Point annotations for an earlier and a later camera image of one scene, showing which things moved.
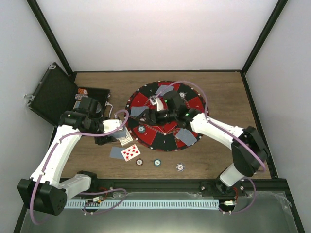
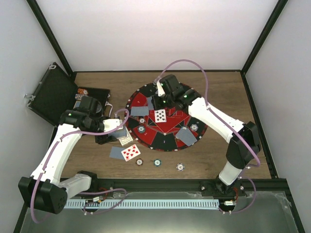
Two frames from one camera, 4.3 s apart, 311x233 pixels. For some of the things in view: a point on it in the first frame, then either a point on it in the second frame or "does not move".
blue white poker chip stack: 180,167 does not move
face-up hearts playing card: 130,152 does not move
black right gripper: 148,116 -> 157,106
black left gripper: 104,140 does not move
